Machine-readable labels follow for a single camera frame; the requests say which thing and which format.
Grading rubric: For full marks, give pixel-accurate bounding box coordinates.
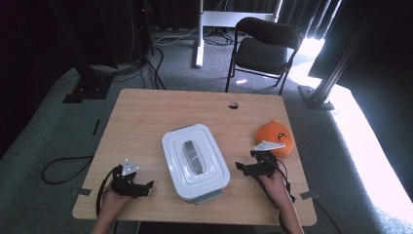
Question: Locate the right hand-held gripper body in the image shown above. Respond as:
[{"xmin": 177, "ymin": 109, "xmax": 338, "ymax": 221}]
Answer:
[{"xmin": 250, "ymin": 139, "xmax": 286, "ymax": 179}]

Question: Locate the white container lid grey handle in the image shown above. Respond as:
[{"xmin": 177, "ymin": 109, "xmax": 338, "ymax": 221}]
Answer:
[{"xmin": 161, "ymin": 123, "xmax": 232, "ymax": 202}]

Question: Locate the black folding chair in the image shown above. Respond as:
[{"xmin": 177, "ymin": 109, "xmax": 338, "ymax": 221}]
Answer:
[{"xmin": 224, "ymin": 17, "xmax": 305, "ymax": 97}]

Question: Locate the dark curtain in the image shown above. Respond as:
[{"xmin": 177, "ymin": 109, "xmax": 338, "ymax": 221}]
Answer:
[{"xmin": 278, "ymin": 0, "xmax": 346, "ymax": 41}]

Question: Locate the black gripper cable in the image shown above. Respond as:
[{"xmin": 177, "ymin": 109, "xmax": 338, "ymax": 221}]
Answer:
[
  {"xmin": 94, "ymin": 165, "xmax": 121, "ymax": 217},
  {"xmin": 272, "ymin": 158, "xmax": 297, "ymax": 234}
]

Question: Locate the person's right hand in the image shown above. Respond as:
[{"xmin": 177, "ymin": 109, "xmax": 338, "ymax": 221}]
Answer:
[{"xmin": 258, "ymin": 171, "xmax": 290, "ymax": 209}]

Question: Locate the black floor cable loop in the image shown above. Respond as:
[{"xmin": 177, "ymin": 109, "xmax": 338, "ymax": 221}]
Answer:
[{"xmin": 41, "ymin": 155, "xmax": 95, "ymax": 185}]

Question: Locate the black metal stand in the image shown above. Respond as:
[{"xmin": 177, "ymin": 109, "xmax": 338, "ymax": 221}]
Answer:
[
  {"xmin": 48, "ymin": 0, "xmax": 115, "ymax": 104},
  {"xmin": 297, "ymin": 0, "xmax": 383, "ymax": 111}
]

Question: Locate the white desk frame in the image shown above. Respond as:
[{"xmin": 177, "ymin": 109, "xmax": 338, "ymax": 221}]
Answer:
[{"xmin": 194, "ymin": 0, "xmax": 284, "ymax": 69}]

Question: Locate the bundle of black cables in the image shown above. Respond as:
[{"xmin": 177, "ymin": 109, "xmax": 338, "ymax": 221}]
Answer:
[{"xmin": 90, "ymin": 47, "xmax": 168, "ymax": 92}]

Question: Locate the clear plastic storage container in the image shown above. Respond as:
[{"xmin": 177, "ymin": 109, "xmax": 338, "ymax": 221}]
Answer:
[{"xmin": 170, "ymin": 123, "xmax": 225, "ymax": 206}]

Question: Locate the person's left hand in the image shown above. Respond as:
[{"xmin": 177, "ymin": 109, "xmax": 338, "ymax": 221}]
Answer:
[{"xmin": 100, "ymin": 191, "xmax": 132, "ymax": 220}]

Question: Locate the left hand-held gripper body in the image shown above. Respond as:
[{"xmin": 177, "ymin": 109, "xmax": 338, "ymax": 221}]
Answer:
[{"xmin": 110, "ymin": 158, "xmax": 140, "ymax": 197}]

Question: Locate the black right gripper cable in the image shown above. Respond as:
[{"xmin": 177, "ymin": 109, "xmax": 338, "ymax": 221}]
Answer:
[{"xmin": 272, "ymin": 158, "xmax": 297, "ymax": 234}]

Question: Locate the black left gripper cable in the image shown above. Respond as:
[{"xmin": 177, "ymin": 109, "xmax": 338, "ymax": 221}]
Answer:
[{"xmin": 94, "ymin": 165, "xmax": 121, "ymax": 217}]

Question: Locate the white floor cable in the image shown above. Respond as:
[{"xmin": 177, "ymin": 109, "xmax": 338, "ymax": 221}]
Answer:
[{"xmin": 153, "ymin": 26, "xmax": 201, "ymax": 46}]

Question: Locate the orange plush toy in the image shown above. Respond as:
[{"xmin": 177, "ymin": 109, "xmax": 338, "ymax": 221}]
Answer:
[{"xmin": 255, "ymin": 119, "xmax": 295, "ymax": 158}]

